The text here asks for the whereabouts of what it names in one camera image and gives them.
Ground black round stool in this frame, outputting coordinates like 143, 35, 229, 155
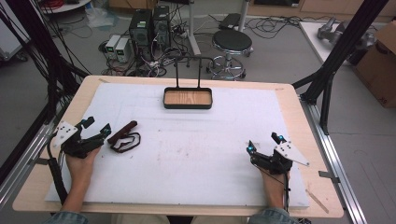
205, 29, 254, 81

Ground thin wooden stick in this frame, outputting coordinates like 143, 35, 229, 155
304, 189, 330, 215

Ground white foam mat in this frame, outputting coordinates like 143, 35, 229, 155
44, 81, 311, 210

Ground left hand-held gripper black cable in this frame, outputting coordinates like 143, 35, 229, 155
46, 132, 69, 205

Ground brown cardboard box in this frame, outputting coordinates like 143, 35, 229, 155
354, 21, 396, 109

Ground clear plastic bag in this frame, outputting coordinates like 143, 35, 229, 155
84, 7, 120, 30

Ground person's right hand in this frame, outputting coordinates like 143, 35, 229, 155
258, 166, 292, 194

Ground person's beige trouser legs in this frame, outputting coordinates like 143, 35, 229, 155
110, 214, 250, 224

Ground black hanger stand with wooden tray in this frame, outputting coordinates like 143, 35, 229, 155
163, 55, 214, 110

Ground white table leg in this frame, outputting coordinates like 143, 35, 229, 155
186, 0, 203, 57
237, 0, 251, 33

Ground black metal frame stand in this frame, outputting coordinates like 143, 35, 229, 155
0, 0, 92, 127
291, 0, 390, 135

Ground dark red case with strap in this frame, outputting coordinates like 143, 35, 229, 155
106, 119, 142, 154

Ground white round table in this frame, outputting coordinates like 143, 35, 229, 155
39, 0, 92, 15

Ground person's denim sleeve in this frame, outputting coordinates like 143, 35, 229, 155
39, 211, 90, 224
247, 207, 301, 224

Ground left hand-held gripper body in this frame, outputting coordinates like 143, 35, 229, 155
52, 120, 105, 159

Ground white wheeled case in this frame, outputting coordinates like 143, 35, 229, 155
0, 7, 31, 63

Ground white power supply unit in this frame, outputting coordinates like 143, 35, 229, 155
114, 37, 131, 63
105, 34, 121, 60

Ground white floor board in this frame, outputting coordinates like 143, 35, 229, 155
298, 21, 379, 65

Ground flat black box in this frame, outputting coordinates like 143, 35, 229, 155
218, 12, 243, 32

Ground person's right denim sleeve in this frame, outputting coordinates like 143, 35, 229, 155
247, 207, 301, 224

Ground person's left hand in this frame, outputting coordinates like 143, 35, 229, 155
64, 147, 101, 185

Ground aluminium rail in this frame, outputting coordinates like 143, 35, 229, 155
299, 94, 369, 224
0, 122, 64, 208

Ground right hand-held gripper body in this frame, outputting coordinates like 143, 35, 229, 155
249, 140, 311, 175

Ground tangle of floor cables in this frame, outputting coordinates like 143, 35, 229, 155
97, 6, 219, 78

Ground slim black computer tower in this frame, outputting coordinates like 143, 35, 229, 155
151, 5, 172, 49

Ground large black computer tower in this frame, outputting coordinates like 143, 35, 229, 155
128, 8, 154, 62

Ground grey metal bracket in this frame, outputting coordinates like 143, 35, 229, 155
318, 170, 341, 185
27, 157, 51, 166

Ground person's left denim sleeve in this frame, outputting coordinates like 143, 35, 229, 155
39, 211, 90, 224

